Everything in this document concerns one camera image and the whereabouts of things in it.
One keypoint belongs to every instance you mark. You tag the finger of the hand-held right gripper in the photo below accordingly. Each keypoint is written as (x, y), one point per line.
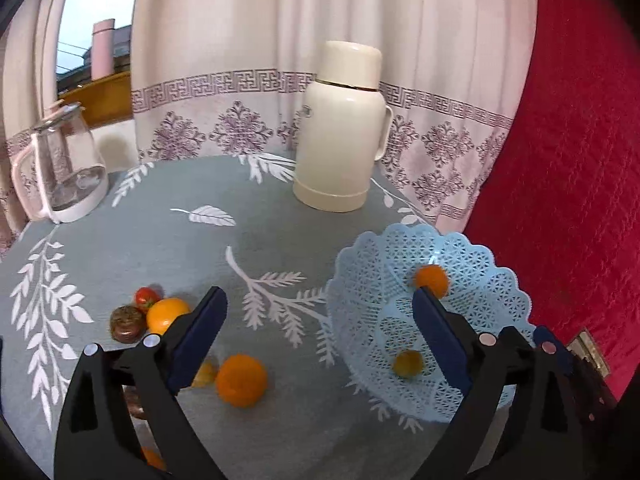
(565, 362)

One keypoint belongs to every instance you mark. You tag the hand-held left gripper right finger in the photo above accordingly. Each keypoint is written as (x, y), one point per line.
(440, 335)

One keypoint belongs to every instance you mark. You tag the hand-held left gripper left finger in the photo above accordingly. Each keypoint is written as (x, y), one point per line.
(197, 340)

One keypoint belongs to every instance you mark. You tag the small yellow tomato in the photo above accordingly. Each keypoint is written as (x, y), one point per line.
(206, 375)

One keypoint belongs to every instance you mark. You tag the orange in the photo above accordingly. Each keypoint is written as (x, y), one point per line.
(162, 315)
(241, 380)
(432, 277)
(152, 459)

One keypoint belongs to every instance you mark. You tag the yellow-green tomato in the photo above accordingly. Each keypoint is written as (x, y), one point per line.
(407, 364)

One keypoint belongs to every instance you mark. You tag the red tomato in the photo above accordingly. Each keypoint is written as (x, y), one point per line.
(145, 299)

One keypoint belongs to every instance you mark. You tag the dark brown tomato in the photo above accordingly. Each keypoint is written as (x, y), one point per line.
(136, 405)
(126, 322)

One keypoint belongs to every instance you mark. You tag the light blue lattice plastic basket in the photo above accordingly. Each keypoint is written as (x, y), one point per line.
(380, 270)

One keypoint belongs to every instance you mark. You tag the blanket label patch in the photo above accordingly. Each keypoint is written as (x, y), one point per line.
(592, 352)

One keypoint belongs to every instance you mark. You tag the cream thermos jug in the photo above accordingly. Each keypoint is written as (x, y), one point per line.
(335, 150)

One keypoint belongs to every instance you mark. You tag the red quilted blanket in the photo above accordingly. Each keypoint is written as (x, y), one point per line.
(575, 135)

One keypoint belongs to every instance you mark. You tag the wooden window sill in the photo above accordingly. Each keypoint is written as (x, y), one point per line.
(100, 97)

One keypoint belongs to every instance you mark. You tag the white curtain with purple pattern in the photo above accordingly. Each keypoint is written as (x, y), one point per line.
(25, 85)
(225, 35)

